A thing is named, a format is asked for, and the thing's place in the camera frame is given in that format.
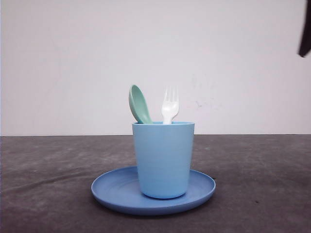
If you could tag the mint green plastic spoon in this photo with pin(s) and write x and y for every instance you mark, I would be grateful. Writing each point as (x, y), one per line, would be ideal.
(139, 106)

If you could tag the blue plastic plate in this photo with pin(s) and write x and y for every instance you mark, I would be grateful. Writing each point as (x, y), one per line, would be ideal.
(119, 190)

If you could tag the light blue plastic cup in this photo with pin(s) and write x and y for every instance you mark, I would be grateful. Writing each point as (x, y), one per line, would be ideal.
(163, 156)

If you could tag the white plastic fork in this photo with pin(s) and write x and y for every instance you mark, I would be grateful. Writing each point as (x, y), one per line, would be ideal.
(170, 105)

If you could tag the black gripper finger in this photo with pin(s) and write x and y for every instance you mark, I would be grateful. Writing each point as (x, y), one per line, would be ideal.
(305, 43)

